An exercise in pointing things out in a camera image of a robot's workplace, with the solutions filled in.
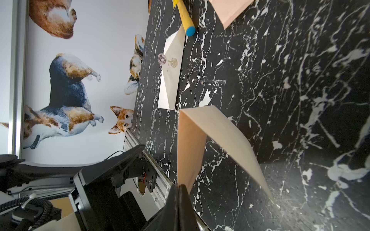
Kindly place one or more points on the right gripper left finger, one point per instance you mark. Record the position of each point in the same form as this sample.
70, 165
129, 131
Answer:
167, 218

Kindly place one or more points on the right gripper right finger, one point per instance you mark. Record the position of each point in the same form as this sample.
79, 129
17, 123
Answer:
186, 215

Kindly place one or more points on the white envelope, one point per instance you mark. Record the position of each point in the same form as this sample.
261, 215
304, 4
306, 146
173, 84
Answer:
170, 70

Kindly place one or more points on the pink lined letter paper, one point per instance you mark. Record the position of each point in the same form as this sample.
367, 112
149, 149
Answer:
228, 10

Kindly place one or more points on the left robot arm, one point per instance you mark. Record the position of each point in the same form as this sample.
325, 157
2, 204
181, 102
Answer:
92, 190

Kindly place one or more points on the yellow toy shovel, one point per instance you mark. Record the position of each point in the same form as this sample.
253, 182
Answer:
187, 22

